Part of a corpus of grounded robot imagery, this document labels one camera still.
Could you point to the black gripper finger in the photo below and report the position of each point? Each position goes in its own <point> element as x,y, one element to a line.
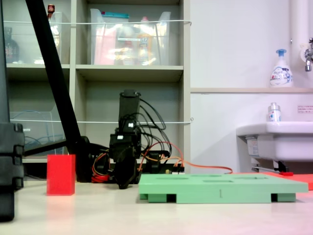
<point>130,170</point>
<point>120,173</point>

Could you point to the red square block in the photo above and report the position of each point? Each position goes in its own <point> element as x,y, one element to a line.
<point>61,175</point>

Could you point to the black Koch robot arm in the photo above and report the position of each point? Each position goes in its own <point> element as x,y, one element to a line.
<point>129,107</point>

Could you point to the green shape sorter board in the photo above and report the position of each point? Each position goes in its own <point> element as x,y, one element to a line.
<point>195,191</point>

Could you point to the beige shelf unit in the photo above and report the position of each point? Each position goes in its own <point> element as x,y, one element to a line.
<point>129,73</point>

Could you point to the black tripod brace bar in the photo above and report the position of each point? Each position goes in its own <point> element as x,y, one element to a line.
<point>44,148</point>

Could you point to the orange bottle pink cap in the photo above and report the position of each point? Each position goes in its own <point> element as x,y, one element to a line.
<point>144,44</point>

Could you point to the large clear storage bin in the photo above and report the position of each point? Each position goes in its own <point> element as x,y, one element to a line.
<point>163,49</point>

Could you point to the bag with blue top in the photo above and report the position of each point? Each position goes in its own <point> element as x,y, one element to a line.
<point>110,36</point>

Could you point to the notched black tripod leg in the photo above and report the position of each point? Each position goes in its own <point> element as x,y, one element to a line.
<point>9,159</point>

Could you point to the dark round bottle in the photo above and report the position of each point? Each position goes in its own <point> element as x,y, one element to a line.
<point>11,49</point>

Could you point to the small clear sanitizer bottle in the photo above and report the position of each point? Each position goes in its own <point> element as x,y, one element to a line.
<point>274,113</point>

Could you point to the white sink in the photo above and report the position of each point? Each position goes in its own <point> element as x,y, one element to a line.
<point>283,142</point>

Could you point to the bottle with red cap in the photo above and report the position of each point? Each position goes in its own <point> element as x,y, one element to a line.
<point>51,9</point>

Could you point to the white foam soap pump bottle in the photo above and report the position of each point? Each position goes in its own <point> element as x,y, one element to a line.
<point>281,76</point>

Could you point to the metal faucet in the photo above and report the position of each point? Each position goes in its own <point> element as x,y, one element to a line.
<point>308,55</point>

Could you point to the red text wall sticker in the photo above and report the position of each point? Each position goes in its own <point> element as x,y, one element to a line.
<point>305,109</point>

